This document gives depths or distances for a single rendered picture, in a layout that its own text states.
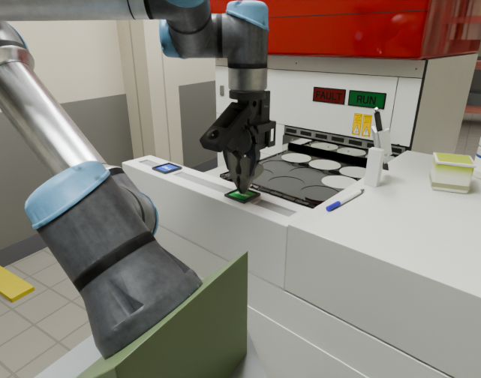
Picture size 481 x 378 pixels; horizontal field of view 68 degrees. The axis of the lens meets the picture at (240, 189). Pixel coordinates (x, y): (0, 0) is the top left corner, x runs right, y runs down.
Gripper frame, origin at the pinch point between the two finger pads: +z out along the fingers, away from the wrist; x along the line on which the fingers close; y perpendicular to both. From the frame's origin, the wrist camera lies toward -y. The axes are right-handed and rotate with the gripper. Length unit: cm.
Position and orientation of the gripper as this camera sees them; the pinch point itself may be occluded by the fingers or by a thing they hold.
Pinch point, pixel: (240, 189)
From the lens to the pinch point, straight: 75.8
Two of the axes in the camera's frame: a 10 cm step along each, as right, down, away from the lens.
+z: 0.0, 9.2, 3.8
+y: 6.6, -2.9, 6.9
